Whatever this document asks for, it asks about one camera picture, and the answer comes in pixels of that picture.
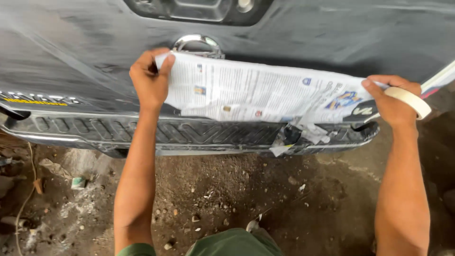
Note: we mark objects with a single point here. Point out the person's left hand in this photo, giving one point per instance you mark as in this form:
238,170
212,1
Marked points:
151,83

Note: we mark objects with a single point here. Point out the person's right hand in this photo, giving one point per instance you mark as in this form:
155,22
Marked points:
392,103

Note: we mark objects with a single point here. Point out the newspaper sheet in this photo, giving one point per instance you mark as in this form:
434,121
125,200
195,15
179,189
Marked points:
263,92

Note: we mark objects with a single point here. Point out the masking tape roll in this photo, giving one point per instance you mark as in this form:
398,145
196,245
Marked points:
412,100

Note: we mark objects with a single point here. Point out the white striped vehicle edge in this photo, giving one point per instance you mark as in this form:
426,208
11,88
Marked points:
439,80

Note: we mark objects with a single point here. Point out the black rear bumper step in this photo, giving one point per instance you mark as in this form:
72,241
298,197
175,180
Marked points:
177,133

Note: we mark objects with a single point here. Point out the crumpled newspaper scraps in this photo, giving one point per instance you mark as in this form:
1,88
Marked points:
302,137

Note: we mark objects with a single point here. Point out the grey vehicle tailgate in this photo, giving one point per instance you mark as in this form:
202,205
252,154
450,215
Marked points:
320,39

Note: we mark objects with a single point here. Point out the small green white packet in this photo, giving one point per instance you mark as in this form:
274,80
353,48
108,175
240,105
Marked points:
78,183

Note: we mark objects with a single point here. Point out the person's green trousers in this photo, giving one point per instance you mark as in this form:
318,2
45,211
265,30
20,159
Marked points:
227,243

